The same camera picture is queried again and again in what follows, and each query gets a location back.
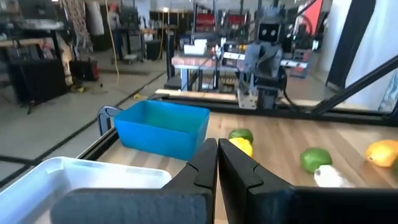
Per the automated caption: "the white plastic basket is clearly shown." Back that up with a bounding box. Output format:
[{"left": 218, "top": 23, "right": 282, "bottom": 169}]
[{"left": 0, "top": 156, "right": 173, "bottom": 224}]

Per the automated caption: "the black cabinet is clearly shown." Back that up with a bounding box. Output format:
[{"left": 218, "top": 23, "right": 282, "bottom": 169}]
[{"left": 7, "top": 58, "right": 71, "bottom": 105}]

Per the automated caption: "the white hanging cloth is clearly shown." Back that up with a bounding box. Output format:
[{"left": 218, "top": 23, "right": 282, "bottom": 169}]
[{"left": 85, "top": 1, "right": 106, "bottom": 37}]

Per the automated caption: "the black bin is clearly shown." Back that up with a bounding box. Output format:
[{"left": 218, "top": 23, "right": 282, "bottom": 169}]
[{"left": 146, "top": 39, "right": 163, "bottom": 62}]

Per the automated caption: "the white box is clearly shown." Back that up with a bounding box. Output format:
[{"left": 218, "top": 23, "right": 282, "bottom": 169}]
[{"left": 183, "top": 39, "right": 208, "bottom": 56}]

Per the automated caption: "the patterned hanging cloth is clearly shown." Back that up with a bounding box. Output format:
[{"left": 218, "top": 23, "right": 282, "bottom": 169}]
[{"left": 62, "top": 0, "right": 94, "bottom": 54}]

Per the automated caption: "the black aluminium table frame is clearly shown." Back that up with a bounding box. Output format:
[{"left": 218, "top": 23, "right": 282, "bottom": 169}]
[{"left": 76, "top": 54, "right": 398, "bottom": 161}]

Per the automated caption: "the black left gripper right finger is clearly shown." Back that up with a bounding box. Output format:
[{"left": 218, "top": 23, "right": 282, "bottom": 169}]
[{"left": 218, "top": 138, "right": 398, "bottom": 224}]

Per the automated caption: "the wooden workbench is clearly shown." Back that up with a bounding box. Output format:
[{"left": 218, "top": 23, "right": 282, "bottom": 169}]
[{"left": 0, "top": 18, "right": 71, "bottom": 63}]

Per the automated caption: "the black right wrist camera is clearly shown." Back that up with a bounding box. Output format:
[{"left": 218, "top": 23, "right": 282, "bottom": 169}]
[{"left": 257, "top": 20, "right": 282, "bottom": 43}]

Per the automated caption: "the pink-topped workshop table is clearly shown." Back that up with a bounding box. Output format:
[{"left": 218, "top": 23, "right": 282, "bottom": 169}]
[{"left": 170, "top": 54, "right": 312, "bottom": 93}]

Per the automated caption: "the blue plastic basket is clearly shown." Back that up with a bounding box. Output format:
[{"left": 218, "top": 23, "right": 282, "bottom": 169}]
[{"left": 113, "top": 100, "right": 211, "bottom": 162}]

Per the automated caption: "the white garlic bulb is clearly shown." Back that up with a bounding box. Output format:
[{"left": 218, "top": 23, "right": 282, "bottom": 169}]
[{"left": 313, "top": 164, "right": 355, "bottom": 189}]

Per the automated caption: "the red tool chest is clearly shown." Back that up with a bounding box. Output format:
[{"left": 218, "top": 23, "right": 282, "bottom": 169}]
[
  {"left": 195, "top": 12, "right": 216, "bottom": 32},
  {"left": 226, "top": 14, "right": 246, "bottom": 32}
]

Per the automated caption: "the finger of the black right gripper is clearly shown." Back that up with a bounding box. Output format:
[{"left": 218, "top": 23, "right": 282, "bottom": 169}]
[
  {"left": 256, "top": 55, "right": 266, "bottom": 78},
  {"left": 264, "top": 55, "right": 275, "bottom": 78}
]

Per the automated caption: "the person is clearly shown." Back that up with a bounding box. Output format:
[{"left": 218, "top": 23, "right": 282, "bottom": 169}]
[{"left": 107, "top": 2, "right": 124, "bottom": 62}]

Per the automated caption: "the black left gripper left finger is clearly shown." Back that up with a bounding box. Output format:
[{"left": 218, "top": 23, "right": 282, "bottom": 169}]
[{"left": 50, "top": 138, "right": 218, "bottom": 224}]

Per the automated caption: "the yellow hanging hose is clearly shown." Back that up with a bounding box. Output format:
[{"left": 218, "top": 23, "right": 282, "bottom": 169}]
[{"left": 104, "top": 0, "right": 121, "bottom": 83}]

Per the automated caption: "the red and black machine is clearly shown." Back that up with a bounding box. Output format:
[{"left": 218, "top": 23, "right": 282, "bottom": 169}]
[{"left": 68, "top": 58, "right": 100, "bottom": 82}]

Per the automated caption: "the yellow lemon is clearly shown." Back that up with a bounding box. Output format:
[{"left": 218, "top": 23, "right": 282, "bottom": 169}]
[
  {"left": 364, "top": 139, "right": 398, "bottom": 168},
  {"left": 229, "top": 137, "right": 254, "bottom": 158}
]

